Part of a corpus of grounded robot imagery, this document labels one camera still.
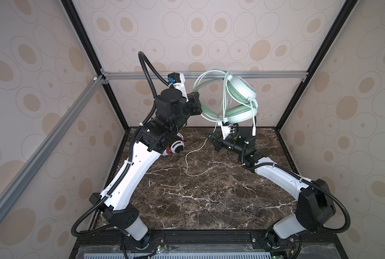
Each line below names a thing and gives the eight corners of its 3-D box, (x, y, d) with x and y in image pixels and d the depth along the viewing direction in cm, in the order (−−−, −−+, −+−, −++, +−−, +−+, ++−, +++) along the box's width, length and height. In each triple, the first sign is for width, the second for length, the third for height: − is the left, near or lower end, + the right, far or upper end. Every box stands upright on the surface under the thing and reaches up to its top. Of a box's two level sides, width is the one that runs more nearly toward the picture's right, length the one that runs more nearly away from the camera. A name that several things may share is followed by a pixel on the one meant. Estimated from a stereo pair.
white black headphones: (174, 157, 105) (173, 149, 98) (170, 151, 108) (168, 143, 101) (185, 151, 108) (184, 143, 101) (180, 145, 111) (179, 137, 104)
